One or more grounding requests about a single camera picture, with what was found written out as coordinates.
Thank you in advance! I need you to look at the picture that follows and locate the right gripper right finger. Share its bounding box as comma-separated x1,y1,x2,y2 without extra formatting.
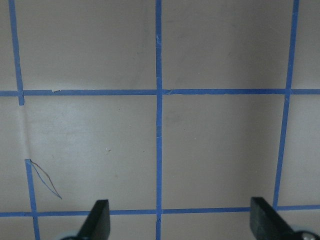
249,197,300,240

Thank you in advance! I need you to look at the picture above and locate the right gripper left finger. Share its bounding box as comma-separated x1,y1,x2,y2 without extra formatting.
75,199,111,240

